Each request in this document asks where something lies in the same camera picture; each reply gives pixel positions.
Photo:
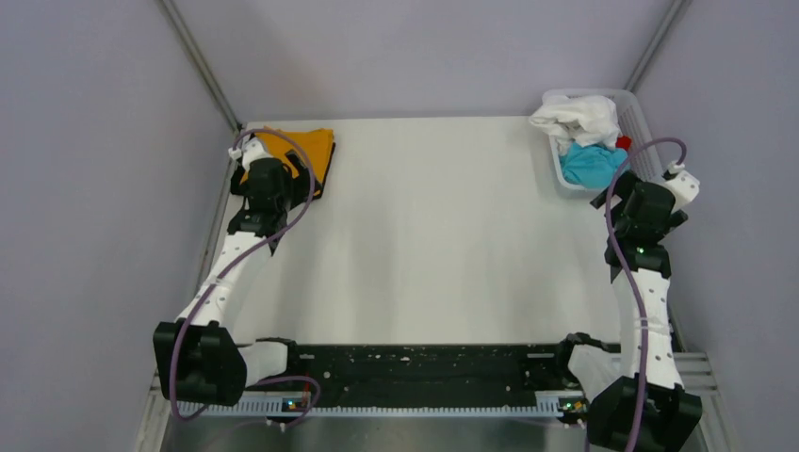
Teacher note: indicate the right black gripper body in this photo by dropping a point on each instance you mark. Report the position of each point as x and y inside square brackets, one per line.
[622, 187]

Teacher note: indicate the white plastic basket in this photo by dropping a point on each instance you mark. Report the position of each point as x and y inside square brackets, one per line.
[632, 122]

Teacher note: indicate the white t shirt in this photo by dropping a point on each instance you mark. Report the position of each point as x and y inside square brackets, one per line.
[586, 121]

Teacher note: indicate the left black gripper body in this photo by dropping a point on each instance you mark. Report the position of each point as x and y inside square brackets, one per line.
[295, 186]

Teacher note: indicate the folded orange t shirt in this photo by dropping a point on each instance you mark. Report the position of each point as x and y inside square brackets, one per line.
[259, 145]

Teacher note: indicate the teal t shirt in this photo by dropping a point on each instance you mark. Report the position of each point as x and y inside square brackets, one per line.
[591, 167]

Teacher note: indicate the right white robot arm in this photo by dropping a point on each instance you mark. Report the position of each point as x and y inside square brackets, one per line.
[637, 401]

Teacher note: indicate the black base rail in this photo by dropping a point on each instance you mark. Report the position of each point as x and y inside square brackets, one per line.
[425, 376]

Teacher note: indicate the white slotted cable duct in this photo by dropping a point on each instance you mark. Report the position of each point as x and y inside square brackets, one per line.
[548, 405]

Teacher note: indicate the red t shirt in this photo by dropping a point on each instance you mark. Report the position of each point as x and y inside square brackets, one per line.
[624, 143]

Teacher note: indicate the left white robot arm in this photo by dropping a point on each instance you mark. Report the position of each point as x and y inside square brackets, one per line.
[198, 360]

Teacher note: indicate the folded black t shirt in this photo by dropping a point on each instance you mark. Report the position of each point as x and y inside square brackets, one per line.
[321, 156]

